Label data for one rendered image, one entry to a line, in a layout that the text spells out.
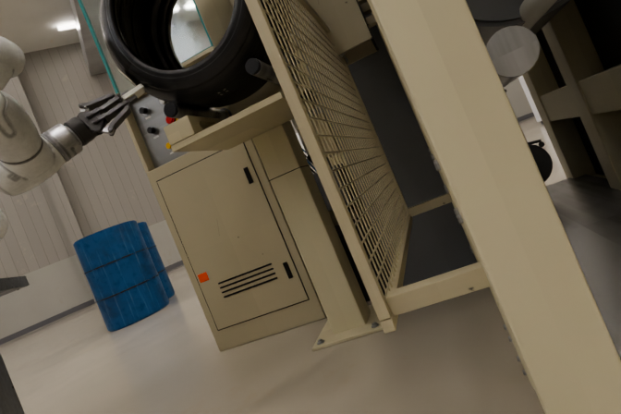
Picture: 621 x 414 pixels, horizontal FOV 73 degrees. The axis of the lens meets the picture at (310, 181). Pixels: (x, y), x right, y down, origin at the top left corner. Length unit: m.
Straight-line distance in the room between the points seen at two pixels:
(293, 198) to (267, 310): 0.62
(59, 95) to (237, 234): 11.37
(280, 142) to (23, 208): 11.19
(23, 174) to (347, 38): 0.99
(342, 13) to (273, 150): 0.52
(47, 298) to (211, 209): 10.48
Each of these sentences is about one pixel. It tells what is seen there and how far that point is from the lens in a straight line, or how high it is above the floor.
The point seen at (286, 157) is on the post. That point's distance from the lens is 1.53.
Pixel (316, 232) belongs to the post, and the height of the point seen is 0.38.
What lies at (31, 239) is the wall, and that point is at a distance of 12.37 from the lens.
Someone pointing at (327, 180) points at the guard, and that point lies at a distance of 0.60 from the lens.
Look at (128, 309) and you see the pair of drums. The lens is 4.60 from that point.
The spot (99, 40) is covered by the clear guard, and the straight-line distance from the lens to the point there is 2.34.
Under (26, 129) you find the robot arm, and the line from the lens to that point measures 1.14.
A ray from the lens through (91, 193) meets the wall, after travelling 12.31.
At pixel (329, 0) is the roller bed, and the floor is 1.07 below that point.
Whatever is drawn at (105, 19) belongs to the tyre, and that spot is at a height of 1.22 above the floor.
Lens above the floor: 0.53
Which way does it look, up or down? 1 degrees up
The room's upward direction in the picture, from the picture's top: 23 degrees counter-clockwise
